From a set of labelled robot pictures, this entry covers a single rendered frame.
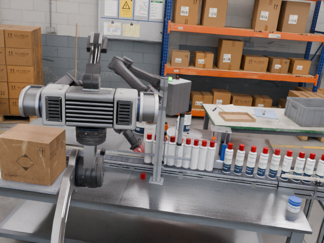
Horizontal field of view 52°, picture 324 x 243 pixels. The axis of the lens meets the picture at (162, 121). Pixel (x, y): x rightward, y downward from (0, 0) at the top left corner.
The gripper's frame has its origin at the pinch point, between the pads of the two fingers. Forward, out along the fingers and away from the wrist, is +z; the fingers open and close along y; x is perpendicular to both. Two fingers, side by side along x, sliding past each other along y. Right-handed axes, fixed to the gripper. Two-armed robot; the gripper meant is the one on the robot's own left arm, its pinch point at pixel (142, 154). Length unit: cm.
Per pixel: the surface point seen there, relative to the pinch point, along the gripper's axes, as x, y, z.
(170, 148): -18.9, -1.8, 6.2
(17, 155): 45, -40, -49
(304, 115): -111, 141, 95
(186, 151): -26.5, -2.3, 13.1
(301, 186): -76, -6, 71
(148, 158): -2.0, -2.0, 4.5
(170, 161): -13.6, -1.8, 14.0
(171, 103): -40.2, -17.4, -21.5
